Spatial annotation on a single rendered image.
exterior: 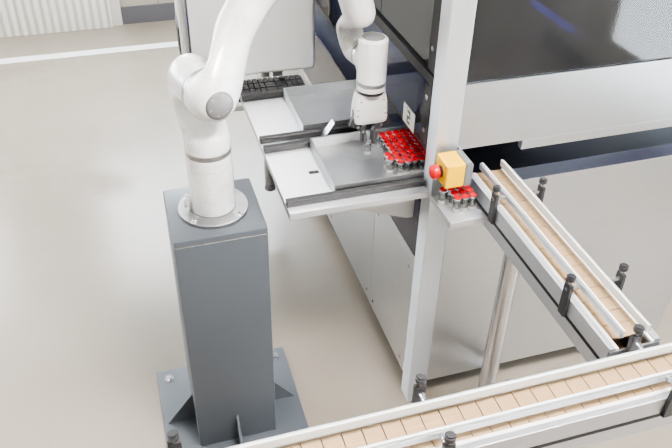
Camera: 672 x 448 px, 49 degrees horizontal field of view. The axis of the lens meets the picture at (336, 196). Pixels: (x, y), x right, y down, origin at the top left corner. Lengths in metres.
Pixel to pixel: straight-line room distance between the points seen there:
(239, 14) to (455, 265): 1.02
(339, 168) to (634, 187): 0.92
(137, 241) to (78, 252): 0.25
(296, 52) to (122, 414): 1.44
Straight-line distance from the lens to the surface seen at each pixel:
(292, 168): 2.17
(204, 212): 2.00
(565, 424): 1.50
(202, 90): 1.77
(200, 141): 1.88
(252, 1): 1.79
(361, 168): 2.17
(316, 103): 2.50
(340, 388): 2.71
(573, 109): 2.16
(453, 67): 1.90
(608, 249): 2.59
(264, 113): 2.45
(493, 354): 2.30
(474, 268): 2.34
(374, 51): 2.04
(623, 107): 2.26
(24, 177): 3.96
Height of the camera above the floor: 2.07
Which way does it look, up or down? 35 degrees down
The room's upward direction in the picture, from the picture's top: 1 degrees clockwise
